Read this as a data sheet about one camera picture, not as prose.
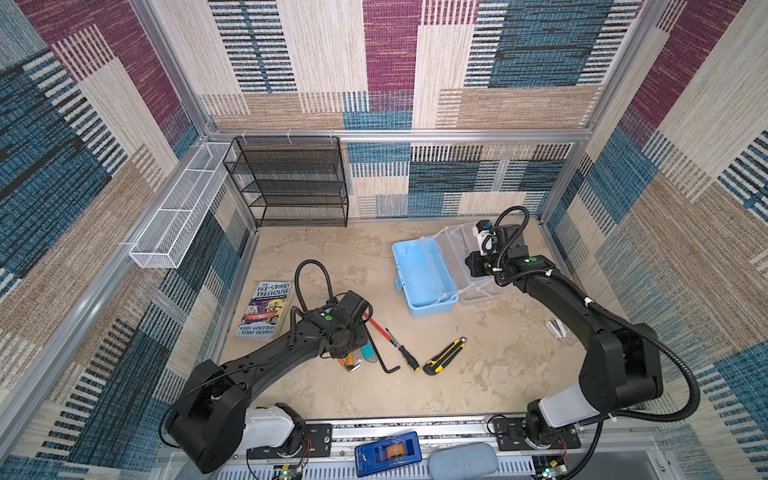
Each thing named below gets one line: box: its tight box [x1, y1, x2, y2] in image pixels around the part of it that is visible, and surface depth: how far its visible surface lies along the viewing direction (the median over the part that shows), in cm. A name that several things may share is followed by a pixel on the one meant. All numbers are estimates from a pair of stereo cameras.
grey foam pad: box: [428, 442, 499, 480], surface depth 70 cm
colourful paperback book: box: [235, 281, 292, 339], surface depth 97 cm
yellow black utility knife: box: [423, 336, 468, 376], surface depth 87 cm
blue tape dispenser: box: [354, 431, 422, 477], surface depth 69 cm
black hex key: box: [363, 322, 401, 373], surface depth 88 cm
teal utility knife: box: [361, 342, 378, 363], surface depth 89 cm
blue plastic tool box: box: [391, 236, 459, 318], surface depth 103 cm
